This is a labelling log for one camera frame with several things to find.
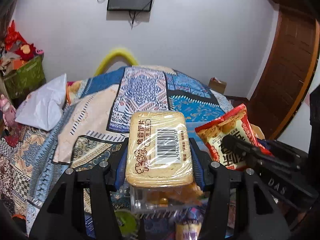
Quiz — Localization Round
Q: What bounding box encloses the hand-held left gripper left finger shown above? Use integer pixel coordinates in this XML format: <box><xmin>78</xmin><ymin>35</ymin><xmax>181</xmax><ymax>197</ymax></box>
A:
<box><xmin>29</xmin><ymin>140</ymin><xmax>130</xmax><ymax>240</ymax></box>

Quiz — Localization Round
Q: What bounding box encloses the pink toy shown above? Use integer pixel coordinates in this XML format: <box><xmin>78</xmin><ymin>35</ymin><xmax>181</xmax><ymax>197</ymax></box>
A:
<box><xmin>0</xmin><ymin>94</ymin><xmax>17</xmax><ymax>128</ymax></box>

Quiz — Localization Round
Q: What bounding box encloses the green jelly cup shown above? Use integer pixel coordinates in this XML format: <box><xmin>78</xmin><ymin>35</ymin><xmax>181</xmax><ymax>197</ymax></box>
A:
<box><xmin>115</xmin><ymin>210</ymin><xmax>137</xmax><ymax>234</ymax></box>

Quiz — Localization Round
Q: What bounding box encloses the brown wooden door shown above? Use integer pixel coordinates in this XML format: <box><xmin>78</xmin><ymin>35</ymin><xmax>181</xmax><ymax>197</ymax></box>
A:
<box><xmin>247</xmin><ymin>10</ymin><xmax>319</xmax><ymax>140</ymax></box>

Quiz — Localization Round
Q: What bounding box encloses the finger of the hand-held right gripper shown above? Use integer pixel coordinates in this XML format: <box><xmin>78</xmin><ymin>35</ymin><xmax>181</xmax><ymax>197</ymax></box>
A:
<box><xmin>257</xmin><ymin>139</ymin><xmax>310</xmax><ymax>166</ymax></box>
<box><xmin>221</xmin><ymin>134</ymin><xmax>301</xmax><ymax>173</ymax></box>

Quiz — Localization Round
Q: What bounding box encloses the white plastic bag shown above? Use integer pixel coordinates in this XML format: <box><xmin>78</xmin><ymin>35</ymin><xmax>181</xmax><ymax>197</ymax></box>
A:
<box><xmin>15</xmin><ymin>74</ymin><xmax>68</xmax><ymax>132</ymax></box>

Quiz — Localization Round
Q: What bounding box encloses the red biscuit packet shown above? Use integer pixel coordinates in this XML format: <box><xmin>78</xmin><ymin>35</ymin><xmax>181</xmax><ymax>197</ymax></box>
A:
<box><xmin>194</xmin><ymin>104</ymin><xmax>273</xmax><ymax>172</ymax></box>

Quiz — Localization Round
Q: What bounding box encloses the clear plastic organizer box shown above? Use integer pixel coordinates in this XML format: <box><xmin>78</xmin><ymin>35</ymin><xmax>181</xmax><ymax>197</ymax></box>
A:
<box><xmin>130</xmin><ymin>121</ymin><xmax>213</xmax><ymax>214</ymax></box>

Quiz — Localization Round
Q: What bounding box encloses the yellow foam hoop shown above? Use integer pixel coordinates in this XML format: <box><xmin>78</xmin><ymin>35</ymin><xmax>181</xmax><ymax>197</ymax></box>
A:
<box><xmin>94</xmin><ymin>47</ymin><xmax>139</xmax><ymax>77</ymax></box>

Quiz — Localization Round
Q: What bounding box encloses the small cardboard box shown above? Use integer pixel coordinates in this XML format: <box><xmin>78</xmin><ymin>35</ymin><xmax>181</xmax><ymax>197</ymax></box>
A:
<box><xmin>209</xmin><ymin>77</ymin><xmax>227</xmax><ymax>95</ymax></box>

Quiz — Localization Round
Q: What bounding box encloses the patchwork printed blanket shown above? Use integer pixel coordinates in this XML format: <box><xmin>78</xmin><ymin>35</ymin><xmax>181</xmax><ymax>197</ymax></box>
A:
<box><xmin>0</xmin><ymin>65</ymin><xmax>265</xmax><ymax>240</ymax></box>

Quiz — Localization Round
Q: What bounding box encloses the clear packet of orange snacks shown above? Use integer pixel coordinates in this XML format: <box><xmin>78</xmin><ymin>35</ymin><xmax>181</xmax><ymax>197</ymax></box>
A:
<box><xmin>147</xmin><ymin>184</ymin><xmax>203</xmax><ymax>204</ymax></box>

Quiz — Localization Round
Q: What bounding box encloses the green fabric bag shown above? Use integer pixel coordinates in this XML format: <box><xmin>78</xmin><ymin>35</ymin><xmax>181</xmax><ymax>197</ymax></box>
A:
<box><xmin>4</xmin><ymin>55</ymin><xmax>47</xmax><ymax>99</ymax></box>

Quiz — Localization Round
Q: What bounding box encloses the beige toast slice packet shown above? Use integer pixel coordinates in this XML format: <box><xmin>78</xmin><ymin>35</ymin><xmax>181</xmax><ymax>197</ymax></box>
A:
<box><xmin>125</xmin><ymin>110</ymin><xmax>195</xmax><ymax>188</ymax></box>

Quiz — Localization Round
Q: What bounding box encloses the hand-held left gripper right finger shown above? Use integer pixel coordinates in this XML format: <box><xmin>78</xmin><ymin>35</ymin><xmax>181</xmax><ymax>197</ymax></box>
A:
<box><xmin>189</xmin><ymin>137</ymin><xmax>292</xmax><ymax>240</ymax></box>

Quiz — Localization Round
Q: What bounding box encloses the black hanging cable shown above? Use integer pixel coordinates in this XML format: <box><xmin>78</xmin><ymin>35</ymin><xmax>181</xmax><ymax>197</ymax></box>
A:
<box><xmin>128</xmin><ymin>10</ymin><xmax>137</xmax><ymax>30</ymax></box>

